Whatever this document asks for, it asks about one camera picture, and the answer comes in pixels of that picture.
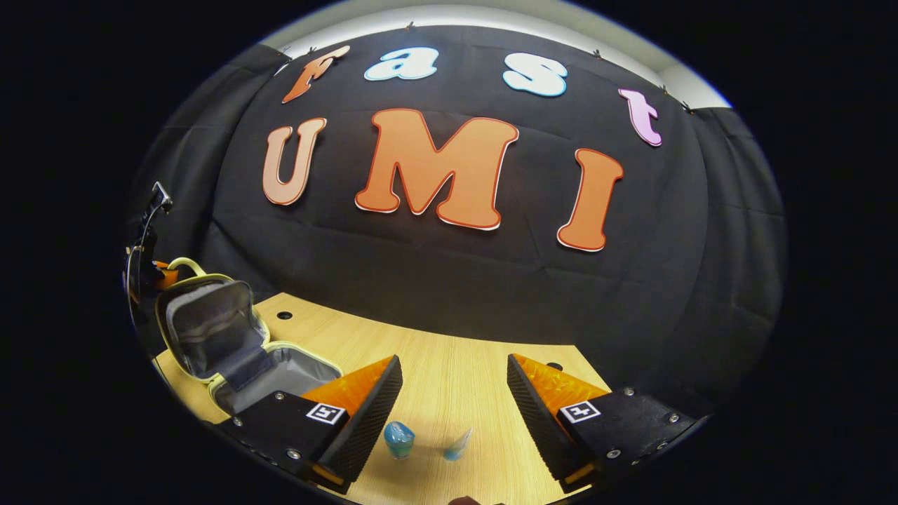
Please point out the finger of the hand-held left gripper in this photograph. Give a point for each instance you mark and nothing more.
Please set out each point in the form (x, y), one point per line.
(165, 275)

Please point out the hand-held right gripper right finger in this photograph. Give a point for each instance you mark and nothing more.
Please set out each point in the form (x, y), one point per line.
(537, 421)

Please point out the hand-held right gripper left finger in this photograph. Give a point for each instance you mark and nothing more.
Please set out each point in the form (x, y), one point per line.
(375, 414)

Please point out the blue cap skincare bottle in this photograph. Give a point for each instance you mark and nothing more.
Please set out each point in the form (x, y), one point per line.
(399, 440)

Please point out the small cream suitcase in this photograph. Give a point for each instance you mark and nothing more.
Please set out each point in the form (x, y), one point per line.
(210, 322)

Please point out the small light blue tube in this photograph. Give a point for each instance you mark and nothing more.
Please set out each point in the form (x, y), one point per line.
(457, 449)

